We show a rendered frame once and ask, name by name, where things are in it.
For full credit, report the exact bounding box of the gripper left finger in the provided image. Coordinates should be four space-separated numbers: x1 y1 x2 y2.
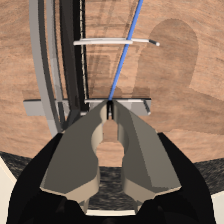
6 99 110 224

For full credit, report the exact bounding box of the blue cable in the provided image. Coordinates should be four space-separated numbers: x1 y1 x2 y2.
108 0 143 100

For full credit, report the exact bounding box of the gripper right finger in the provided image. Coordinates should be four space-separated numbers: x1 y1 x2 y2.
110 99 217 224

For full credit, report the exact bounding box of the dark grey metal rack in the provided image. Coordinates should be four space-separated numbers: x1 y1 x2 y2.
23 0 160 138

